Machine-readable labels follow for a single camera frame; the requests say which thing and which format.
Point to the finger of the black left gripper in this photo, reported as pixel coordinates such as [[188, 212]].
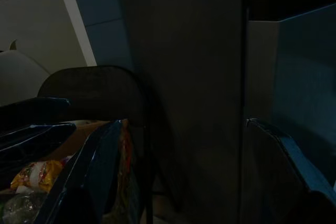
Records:
[[31, 145], [31, 111]]

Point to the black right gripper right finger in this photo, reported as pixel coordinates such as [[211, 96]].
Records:
[[283, 182]]

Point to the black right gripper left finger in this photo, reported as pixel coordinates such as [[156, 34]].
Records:
[[89, 171]]

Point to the white rounded object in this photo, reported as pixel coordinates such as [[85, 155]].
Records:
[[18, 77]]

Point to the red yellow snack wrapper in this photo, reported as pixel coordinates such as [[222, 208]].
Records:
[[127, 155]]

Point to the clear plastic bag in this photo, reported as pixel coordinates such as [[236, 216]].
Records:
[[23, 208]]

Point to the black folding chair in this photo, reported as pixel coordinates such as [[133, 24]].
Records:
[[92, 90]]

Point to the white slanted board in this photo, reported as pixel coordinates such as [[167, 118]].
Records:
[[76, 19]]

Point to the white cabinet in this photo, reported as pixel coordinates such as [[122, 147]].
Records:
[[262, 64]]

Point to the dark wooden panel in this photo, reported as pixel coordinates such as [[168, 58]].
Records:
[[189, 77]]

